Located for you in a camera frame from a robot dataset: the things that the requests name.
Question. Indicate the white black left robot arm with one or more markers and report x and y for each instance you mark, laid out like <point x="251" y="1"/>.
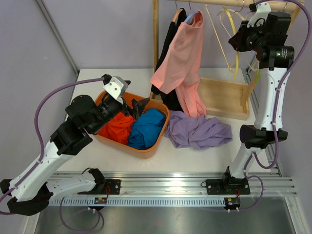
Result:
<point x="31" y="192"/>

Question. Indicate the purple t shirt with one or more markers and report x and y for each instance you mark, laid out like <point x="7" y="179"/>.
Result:
<point x="197" y="132"/>

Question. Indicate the right aluminium frame post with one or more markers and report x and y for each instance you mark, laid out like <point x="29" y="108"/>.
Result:
<point x="267" y="128"/>

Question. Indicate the wooden clothes rack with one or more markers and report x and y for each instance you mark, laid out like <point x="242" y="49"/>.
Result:
<point x="224" y="98"/>

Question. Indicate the orange clothes hanger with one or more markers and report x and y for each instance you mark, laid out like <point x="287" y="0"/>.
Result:
<point x="178" y="11"/>

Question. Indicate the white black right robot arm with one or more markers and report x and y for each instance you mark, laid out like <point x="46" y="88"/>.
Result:
<point x="266" y="36"/>

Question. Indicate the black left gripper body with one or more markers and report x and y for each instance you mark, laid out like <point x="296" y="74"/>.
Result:
<point x="107" y="109"/>

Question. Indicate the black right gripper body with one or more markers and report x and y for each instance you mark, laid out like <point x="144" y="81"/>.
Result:
<point x="249" y="36"/>

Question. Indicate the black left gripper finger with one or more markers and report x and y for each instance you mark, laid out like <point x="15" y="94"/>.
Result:
<point x="135" y="112"/>
<point x="141" y="104"/>

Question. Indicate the light blue clothes hanger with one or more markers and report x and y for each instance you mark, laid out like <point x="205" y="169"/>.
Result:
<point x="190" y="18"/>

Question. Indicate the green clothes hanger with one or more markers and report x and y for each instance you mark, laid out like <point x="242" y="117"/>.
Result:
<point x="254" y="81"/>

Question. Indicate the aluminium frame post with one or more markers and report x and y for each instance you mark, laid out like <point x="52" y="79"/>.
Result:
<point x="49" y="20"/>
<point x="267" y="128"/>

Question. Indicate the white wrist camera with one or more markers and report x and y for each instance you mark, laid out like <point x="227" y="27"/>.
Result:
<point x="115" y="86"/>
<point x="261" y="11"/>

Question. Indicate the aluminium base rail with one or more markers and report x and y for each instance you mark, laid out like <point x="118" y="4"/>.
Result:
<point x="178" y="189"/>

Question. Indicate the pink t shirt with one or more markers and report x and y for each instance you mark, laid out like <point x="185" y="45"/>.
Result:
<point x="184" y="61"/>

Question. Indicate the black t shirt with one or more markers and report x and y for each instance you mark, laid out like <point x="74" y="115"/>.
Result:
<point x="170" y="99"/>

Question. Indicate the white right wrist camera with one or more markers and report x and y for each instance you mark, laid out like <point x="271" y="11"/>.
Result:
<point x="261" y="11"/>

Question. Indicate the blue t shirt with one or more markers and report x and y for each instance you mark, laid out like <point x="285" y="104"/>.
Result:
<point x="146" y="130"/>

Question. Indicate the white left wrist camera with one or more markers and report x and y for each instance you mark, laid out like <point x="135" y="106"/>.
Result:
<point x="115" y="86"/>

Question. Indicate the cream clothes hanger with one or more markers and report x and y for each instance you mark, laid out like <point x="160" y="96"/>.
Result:
<point x="230" y="13"/>

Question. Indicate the orange t shirt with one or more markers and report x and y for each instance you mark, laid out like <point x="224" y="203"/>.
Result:
<point x="118" y="129"/>

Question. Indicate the yellow clothes hanger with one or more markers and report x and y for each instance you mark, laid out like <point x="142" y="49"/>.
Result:
<point x="221" y="39"/>

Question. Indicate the orange plastic basket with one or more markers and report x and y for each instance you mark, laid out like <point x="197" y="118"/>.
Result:
<point x="143" y="154"/>

